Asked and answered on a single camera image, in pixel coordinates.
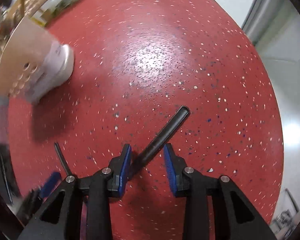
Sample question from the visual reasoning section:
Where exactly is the dark spoon black handle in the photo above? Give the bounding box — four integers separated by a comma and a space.
128, 106, 190, 180

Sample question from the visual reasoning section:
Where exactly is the beige utensil holder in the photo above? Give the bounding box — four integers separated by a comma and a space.
0, 17, 74, 104

